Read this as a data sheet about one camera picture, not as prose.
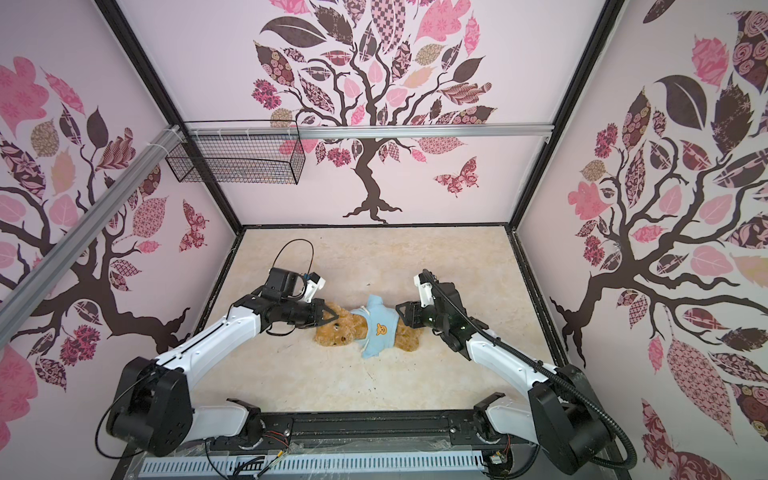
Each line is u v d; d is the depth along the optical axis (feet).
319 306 2.47
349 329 2.59
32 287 1.69
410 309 2.46
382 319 2.73
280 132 2.98
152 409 1.34
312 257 2.61
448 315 2.12
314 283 2.57
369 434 2.44
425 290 2.49
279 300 2.16
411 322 2.41
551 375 1.44
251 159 2.61
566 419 1.34
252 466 2.37
